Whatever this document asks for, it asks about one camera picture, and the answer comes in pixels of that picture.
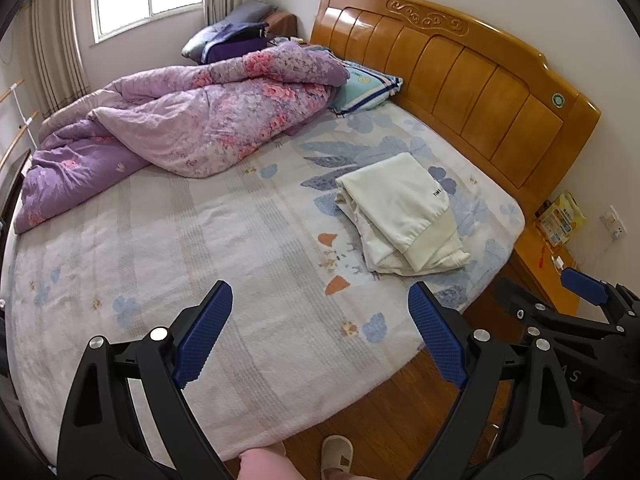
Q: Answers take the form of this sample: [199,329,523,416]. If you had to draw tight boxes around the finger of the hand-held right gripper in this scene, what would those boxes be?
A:
[495,277,627,347]
[561,267,640,322]

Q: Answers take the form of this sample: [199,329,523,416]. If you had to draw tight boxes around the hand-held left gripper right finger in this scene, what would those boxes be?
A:
[407,281,583,480]

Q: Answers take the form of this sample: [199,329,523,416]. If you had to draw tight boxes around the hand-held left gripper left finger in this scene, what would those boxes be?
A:
[56,280,234,480]

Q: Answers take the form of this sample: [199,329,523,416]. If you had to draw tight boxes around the white jacket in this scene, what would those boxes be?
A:
[334,151,472,277]

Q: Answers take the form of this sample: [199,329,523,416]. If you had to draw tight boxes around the clothes drying rack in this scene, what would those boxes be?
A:
[0,77,40,171]

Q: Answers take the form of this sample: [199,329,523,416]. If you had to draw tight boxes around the wooden nightstand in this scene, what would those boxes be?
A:
[507,220,583,318]

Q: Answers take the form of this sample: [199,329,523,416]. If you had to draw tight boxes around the yellow packet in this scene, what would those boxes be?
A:
[534,190,588,247]

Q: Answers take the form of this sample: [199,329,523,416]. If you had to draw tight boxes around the bed with floral sheet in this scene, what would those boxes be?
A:
[0,105,526,466]

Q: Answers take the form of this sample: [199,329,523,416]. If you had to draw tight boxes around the person's pink pants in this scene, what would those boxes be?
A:
[237,447,301,480]

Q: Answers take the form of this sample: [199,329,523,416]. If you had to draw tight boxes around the beige slipper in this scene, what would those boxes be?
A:
[320,435,354,480]

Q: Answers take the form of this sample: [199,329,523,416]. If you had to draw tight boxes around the purple floral quilt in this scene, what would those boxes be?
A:
[14,41,351,234]

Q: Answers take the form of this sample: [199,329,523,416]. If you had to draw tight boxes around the wooden headboard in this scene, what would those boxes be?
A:
[310,0,602,206]

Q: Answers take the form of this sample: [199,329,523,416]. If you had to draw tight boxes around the teal pillow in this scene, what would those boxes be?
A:
[327,60,405,117]

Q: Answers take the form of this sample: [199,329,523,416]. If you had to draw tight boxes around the brown nightstand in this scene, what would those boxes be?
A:
[262,10,300,43]

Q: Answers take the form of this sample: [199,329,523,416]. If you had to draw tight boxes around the dark pillows pile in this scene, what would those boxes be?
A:
[181,2,278,63]

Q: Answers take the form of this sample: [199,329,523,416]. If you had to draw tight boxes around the white wall socket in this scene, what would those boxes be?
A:
[600,206,628,241]

